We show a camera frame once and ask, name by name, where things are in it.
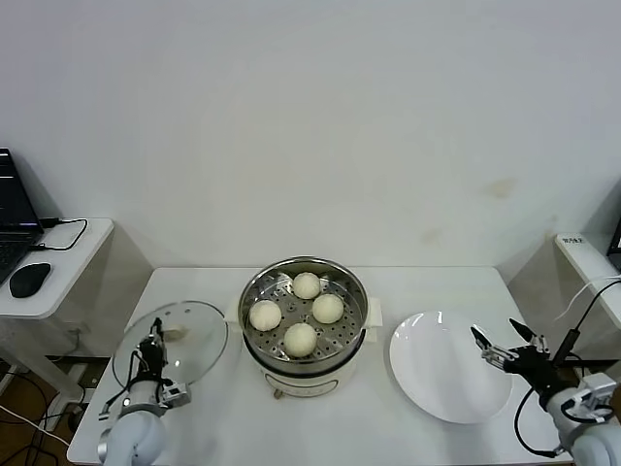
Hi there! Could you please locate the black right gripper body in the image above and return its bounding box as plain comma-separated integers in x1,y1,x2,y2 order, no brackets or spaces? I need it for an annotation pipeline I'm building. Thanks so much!
502,347,564,389

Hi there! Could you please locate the stainless steel steamer basket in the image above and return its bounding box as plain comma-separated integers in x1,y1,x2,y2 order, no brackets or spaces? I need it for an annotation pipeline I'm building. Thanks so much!
239,255,369,365

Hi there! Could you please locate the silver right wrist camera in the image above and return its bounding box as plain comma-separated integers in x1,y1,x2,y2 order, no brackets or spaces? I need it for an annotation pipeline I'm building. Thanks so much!
567,373,620,423

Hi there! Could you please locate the black laptop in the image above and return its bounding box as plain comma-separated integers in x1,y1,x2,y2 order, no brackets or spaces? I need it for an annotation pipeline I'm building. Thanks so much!
0,148,45,286

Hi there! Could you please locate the black laptop usb cable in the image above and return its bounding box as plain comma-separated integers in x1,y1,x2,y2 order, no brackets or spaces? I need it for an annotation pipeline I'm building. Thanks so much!
27,217,89,252

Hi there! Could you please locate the white side table with laptop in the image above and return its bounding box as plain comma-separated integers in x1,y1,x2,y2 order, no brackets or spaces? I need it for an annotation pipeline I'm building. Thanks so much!
0,216,152,404

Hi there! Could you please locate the black computer mouse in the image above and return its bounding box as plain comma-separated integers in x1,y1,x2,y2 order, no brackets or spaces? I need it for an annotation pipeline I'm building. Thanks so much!
8,262,51,299

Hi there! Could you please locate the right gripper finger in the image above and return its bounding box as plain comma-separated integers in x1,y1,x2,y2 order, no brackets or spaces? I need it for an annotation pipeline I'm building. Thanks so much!
507,317,550,354
469,325,510,373

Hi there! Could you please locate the black box on side table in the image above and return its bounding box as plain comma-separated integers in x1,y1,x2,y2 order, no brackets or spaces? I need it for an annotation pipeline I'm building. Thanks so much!
606,231,621,272

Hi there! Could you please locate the cream electric cooking pot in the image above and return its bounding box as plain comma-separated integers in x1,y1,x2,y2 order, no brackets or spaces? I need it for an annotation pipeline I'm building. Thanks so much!
224,294,384,402

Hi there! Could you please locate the glass pot lid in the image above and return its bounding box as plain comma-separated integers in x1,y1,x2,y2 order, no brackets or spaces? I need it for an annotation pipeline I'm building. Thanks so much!
112,300,229,389

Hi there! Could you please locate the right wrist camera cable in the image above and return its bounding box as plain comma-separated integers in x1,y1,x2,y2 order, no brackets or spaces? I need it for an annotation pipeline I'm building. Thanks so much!
512,387,567,458

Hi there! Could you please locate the white floor cable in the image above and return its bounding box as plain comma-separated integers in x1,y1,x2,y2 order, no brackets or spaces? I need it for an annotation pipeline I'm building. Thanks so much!
0,405,72,446

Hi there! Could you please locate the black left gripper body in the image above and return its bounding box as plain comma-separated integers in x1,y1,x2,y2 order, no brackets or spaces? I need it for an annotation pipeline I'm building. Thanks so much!
137,334,170,384

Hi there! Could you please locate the white round plate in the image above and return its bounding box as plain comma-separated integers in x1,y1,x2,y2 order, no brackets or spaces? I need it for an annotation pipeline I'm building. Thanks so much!
387,310,513,425

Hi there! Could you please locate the white steamed baozi bun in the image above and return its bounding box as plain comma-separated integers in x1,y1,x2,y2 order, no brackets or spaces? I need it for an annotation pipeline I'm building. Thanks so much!
248,299,282,333
282,323,317,358
310,293,345,325
291,271,321,300

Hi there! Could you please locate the black cable with adapter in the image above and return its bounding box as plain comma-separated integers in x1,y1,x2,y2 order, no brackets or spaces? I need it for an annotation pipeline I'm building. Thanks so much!
550,279,621,370

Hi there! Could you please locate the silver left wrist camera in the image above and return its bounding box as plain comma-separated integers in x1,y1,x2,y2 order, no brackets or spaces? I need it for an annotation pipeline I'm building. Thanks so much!
162,382,191,408

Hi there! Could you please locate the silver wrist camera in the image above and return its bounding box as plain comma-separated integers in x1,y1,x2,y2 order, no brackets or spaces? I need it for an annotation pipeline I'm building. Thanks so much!
567,373,620,423
162,382,191,408

